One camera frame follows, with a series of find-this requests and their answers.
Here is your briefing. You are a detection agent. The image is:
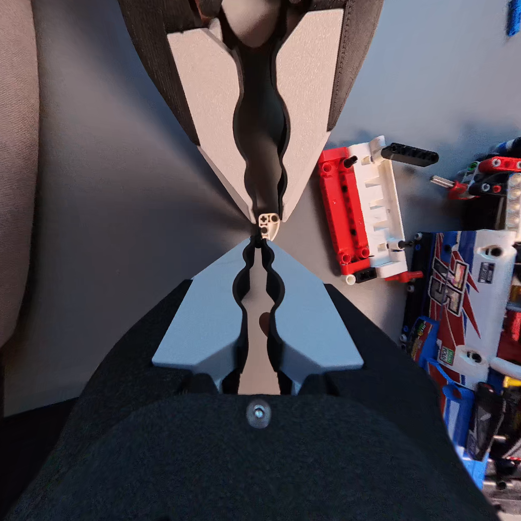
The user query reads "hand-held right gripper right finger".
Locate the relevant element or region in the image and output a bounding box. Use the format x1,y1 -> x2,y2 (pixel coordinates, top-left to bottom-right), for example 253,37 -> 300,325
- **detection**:
260,238 -> 364,395

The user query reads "pile of blue black pins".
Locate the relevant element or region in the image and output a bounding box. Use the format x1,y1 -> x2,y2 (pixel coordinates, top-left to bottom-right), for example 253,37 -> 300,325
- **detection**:
506,0 -> 521,38

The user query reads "white triangular lego piece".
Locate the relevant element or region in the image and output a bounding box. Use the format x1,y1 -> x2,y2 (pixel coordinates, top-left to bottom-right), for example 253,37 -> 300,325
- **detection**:
258,212 -> 281,241

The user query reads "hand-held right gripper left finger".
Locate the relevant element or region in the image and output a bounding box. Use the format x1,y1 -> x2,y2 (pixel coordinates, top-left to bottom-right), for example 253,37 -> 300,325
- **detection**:
152,237 -> 258,395

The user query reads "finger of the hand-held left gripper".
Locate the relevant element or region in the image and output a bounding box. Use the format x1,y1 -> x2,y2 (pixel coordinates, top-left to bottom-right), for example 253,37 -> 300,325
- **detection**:
166,25 -> 261,224
269,7 -> 346,224

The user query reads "red and white lego panel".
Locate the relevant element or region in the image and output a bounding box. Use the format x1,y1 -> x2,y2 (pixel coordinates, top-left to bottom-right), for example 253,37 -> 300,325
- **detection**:
318,135 -> 424,284

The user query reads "blue white red lego car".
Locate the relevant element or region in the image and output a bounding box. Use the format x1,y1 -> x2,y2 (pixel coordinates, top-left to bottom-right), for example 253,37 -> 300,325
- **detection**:
401,138 -> 521,501

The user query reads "black lego beam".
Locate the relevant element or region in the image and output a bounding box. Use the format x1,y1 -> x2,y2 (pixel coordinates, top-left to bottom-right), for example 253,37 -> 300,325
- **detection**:
381,142 -> 439,167

